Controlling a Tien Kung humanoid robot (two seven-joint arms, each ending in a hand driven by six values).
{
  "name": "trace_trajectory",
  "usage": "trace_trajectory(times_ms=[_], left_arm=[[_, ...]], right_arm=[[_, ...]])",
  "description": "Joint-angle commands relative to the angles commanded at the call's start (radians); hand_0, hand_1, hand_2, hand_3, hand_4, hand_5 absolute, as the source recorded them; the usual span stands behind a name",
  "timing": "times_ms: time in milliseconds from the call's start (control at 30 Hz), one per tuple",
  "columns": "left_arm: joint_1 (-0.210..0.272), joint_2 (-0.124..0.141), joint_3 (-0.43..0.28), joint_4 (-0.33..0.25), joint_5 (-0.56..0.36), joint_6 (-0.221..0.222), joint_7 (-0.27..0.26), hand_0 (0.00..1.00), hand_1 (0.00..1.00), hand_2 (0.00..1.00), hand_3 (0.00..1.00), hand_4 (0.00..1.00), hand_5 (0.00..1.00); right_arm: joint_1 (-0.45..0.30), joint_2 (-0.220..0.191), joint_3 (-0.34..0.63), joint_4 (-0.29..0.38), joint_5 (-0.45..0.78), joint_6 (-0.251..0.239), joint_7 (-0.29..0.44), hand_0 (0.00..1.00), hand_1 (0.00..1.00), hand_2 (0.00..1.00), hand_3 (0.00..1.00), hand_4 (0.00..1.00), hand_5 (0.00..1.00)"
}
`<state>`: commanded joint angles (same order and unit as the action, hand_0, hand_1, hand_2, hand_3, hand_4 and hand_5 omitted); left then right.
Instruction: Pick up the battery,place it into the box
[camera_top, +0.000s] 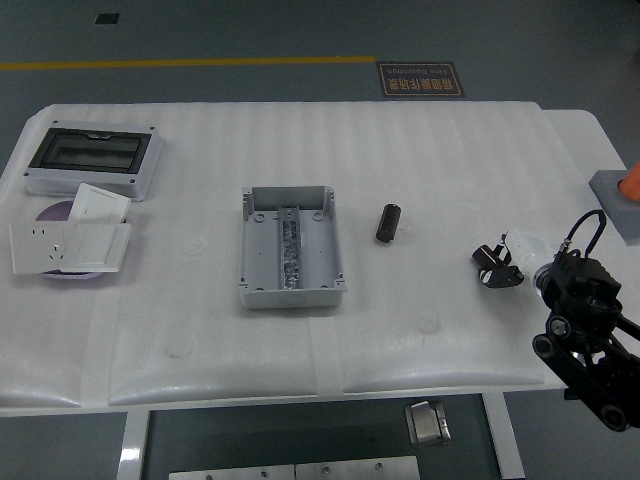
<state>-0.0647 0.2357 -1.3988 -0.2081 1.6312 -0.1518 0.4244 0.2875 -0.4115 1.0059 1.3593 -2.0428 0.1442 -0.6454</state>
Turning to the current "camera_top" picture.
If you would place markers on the white foam mat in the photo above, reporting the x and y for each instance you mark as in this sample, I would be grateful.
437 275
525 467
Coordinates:
200 150

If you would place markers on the purple round plate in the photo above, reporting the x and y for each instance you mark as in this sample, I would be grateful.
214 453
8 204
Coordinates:
52 212

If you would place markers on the metal rail in junction box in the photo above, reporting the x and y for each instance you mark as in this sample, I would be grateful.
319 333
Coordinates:
290 250

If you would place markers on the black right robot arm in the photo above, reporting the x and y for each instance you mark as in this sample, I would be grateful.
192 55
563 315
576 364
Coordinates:
585 285

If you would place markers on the silver metal bracket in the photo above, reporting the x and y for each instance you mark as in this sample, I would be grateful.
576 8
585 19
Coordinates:
427 422

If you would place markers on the open grey junction box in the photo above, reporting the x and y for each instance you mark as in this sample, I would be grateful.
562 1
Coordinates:
260 250

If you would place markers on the white table leg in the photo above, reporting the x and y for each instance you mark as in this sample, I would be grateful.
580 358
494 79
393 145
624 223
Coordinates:
505 440
134 445

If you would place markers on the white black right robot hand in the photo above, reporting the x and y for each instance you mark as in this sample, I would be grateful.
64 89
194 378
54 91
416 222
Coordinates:
525 247

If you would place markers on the dark floor hatch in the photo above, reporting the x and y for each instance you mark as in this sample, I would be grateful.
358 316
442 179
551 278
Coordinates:
106 18

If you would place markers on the orange cone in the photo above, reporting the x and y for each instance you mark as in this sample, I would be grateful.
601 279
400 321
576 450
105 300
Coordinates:
632 185

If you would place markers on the grey metal plate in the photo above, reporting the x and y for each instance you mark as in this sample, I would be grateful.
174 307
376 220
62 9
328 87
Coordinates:
357 469
232 473

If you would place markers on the white switch panel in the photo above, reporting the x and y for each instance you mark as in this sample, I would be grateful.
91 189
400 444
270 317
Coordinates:
97 245
97 202

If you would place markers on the grey box with dark window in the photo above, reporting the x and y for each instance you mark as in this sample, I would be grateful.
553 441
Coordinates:
90 152

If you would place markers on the white wall socket panel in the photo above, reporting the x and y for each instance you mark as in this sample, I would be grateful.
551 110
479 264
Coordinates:
37 247

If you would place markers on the brown floor sign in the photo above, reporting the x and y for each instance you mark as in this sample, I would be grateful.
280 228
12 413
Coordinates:
421 80

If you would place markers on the grey square base block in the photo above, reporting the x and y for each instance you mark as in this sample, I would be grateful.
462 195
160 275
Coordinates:
615 210

